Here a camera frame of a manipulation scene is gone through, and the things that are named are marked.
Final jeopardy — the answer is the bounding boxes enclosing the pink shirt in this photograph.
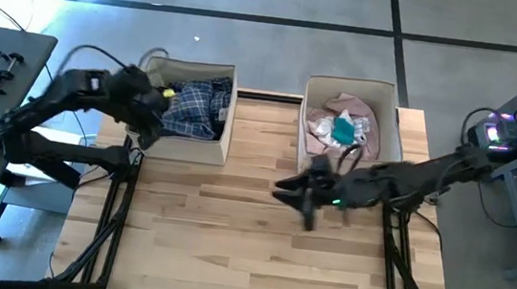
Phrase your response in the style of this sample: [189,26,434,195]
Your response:
[302,88,387,163]

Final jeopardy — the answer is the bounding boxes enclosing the beige fabric bin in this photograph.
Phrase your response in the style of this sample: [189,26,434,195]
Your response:
[124,53,242,168]
[293,72,412,183]

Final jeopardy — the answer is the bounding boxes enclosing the blue plaid shirt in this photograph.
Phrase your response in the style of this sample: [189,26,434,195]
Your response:
[158,74,229,143]

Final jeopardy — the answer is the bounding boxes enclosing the grey metal desk base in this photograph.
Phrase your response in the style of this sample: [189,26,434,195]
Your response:
[0,174,76,256]

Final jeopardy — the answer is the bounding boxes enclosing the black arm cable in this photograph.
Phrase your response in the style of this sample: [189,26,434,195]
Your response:
[56,35,173,93]
[335,141,367,176]

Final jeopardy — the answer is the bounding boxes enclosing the white teal striped socks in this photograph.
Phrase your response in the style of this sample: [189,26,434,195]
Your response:
[329,113,372,149]

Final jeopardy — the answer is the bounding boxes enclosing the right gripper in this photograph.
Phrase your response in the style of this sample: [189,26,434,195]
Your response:
[268,149,357,235]

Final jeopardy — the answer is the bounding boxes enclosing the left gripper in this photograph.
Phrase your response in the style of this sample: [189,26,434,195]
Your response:
[103,62,174,154]

